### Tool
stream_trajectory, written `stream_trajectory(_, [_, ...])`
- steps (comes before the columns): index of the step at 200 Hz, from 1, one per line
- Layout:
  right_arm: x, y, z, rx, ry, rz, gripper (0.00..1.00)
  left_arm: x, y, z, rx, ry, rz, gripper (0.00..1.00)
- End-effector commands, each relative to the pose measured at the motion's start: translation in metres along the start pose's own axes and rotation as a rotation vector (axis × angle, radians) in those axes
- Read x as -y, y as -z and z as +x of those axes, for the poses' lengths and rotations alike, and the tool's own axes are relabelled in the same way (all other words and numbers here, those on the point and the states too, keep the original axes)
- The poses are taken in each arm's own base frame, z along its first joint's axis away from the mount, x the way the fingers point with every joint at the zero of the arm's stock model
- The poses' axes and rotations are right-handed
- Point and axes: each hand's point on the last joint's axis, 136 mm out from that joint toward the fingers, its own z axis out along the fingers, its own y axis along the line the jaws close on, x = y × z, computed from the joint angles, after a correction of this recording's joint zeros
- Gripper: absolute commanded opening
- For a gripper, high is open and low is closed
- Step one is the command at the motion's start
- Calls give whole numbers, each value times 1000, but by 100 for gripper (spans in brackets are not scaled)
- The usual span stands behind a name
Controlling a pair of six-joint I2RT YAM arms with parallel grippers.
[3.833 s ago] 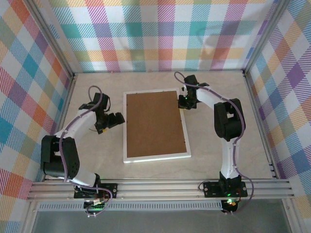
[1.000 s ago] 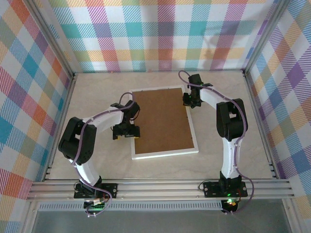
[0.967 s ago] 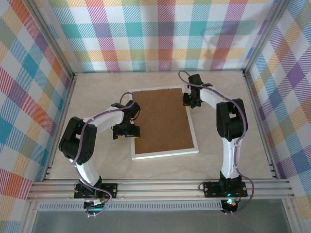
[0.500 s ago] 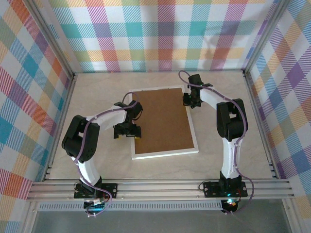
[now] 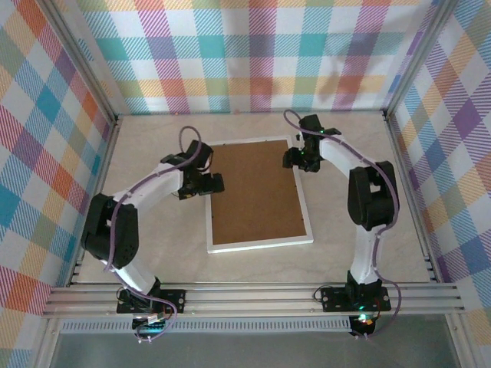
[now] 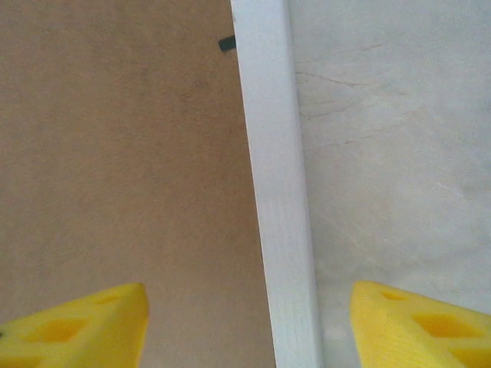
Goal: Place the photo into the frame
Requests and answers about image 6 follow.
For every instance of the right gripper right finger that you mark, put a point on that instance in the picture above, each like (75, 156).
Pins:
(414, 329)

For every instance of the black frame retaining tab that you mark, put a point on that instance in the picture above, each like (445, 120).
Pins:
(227, 43)

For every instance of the white picture frame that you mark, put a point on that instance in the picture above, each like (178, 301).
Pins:
(276, 172)

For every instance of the brown backing board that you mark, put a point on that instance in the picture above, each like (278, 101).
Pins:
(115, 153)

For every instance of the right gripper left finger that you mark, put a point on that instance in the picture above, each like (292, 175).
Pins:
(76, 333)

